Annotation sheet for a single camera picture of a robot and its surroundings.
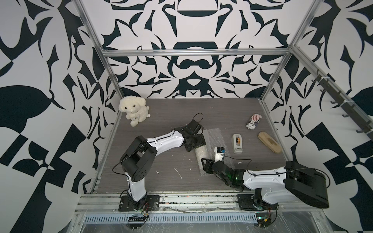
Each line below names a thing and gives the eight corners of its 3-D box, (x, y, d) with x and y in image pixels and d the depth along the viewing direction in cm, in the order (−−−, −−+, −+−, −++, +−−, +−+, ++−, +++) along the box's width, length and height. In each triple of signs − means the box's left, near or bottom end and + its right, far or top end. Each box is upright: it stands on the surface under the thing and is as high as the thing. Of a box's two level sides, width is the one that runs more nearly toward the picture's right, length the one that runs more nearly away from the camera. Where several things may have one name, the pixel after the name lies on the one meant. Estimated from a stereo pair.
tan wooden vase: (276, 155, 92) (279, 153, 90) (255, 136, 101) (257, 133, 98) (282, 150, 94) (285, 148, 92) (261, 132, 103) (263, 129, 100)
